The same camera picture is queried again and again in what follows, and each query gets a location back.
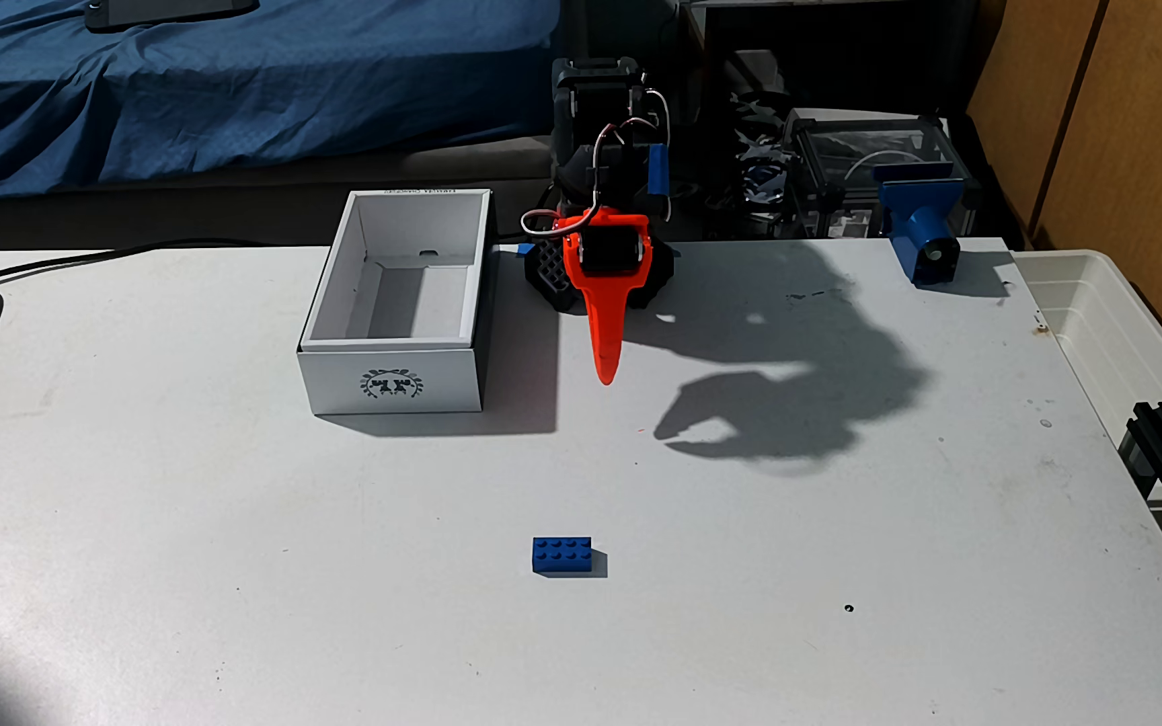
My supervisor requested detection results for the white cardboard box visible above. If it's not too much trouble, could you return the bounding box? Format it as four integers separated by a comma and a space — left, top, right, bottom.
297, 188, 494, 417

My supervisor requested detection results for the white servo cable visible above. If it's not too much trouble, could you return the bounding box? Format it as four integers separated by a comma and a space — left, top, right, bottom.
520, 151, 605, 239

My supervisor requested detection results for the blue bed sheet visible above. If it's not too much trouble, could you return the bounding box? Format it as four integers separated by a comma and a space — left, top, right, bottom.
0, 0, 564, 203

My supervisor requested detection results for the white plastic bin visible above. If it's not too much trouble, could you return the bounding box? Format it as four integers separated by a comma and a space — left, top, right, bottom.
1013, 249, 1162, 566

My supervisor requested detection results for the black white patterned object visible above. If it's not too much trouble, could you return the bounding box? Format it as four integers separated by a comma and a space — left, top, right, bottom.
727, 50, 799, 213

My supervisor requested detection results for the clear plastic case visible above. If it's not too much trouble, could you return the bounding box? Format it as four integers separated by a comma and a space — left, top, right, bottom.
785, 109, 980, 240

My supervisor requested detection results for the wooden cabinet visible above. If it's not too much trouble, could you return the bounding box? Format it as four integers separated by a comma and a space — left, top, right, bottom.
966, 0, 1162, 399

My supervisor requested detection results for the long black cable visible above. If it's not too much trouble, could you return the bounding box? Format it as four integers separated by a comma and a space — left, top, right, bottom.
0, 238, 280, 292

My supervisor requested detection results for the blue printed clamp mount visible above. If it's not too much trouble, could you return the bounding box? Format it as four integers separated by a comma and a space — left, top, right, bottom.
874, 161, 968, 286

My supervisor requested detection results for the blue toy brick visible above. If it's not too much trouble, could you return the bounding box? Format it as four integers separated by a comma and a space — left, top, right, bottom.
531, 536, 593, 576

